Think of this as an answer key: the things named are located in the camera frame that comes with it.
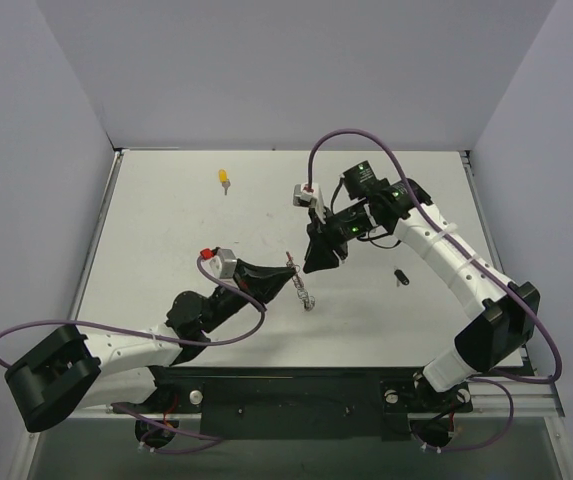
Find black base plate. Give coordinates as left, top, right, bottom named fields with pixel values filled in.
left=132, top=365, right=472, bottom=441

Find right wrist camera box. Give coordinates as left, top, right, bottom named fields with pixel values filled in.
left=293, top=182, right=326, bottom=223

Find keys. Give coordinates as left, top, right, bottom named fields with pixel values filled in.
left=394, top=268, right=410, bottom=286

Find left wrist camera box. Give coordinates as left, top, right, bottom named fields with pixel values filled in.
left=200, top=247, right=237, bottom=280

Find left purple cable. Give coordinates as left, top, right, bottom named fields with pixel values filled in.
left=0, top=254, right=268, bottom=456

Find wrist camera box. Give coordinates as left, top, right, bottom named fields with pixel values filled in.
left=200, top=247, right=237, bottom=280
left=293, top=182, right=326, bottom=223

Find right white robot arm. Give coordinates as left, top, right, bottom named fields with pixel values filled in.
left=293, top=162, right=540, bottom=409

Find purple cable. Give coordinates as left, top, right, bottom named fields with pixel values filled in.
left=308, top=129, right=563, bottom=454
left=0, top=254, right=268, bottom=456

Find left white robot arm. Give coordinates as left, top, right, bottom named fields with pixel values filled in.
left=4, top=260, right=296, bottom=433

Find aluminium frame rail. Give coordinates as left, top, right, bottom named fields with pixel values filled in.
left=25, top=374, right=565, bottom=426

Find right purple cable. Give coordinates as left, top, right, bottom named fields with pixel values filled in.
left=308, top=129, right=563, bottom=454

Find yellow tag key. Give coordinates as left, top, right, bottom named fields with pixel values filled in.
left=218, top=169, right=231, bottom=195

